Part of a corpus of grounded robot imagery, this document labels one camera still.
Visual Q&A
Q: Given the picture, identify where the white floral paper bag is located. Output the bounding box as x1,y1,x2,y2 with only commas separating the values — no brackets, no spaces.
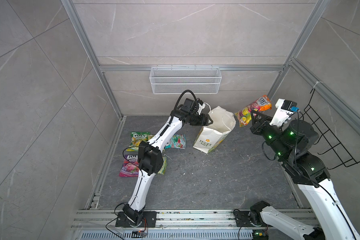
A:
193,106,236,154

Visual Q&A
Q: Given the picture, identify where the green Fox's candy bag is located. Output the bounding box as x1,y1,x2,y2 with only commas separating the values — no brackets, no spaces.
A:
127,132,151,152
158,155,167,175

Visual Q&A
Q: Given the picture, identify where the white wire mesh basket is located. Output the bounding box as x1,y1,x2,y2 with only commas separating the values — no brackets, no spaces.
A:
150,67,222,95

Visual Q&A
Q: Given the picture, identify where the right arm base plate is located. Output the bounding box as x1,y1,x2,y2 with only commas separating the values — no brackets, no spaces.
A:
233,209,273,228

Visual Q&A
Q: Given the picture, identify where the teal snack packet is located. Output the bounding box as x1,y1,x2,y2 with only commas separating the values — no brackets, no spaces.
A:
165,134,186,149

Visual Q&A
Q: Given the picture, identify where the purple snack packet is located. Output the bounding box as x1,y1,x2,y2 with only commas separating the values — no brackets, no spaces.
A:
119,154,139,178

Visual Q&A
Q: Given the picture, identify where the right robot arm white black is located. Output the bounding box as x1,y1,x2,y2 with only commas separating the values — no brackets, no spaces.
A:
247,99,360,240

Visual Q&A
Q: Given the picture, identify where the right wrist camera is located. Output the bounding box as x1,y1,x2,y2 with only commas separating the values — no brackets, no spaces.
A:
270,99,299,127

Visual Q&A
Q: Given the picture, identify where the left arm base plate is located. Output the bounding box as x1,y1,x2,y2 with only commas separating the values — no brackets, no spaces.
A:
115,211,157,228

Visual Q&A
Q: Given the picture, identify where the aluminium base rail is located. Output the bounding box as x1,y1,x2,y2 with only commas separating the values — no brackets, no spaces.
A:
70,208,322,240

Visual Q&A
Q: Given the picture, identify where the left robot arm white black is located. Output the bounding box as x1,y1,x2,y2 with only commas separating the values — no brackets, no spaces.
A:
111,90,213,227

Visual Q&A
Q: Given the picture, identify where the orange pink Fox's candy bag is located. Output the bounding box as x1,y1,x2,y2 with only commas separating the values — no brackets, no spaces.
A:
235,95,272,127

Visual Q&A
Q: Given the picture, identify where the black wire hook rack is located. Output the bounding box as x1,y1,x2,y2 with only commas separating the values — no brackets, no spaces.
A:
297,89,360,170

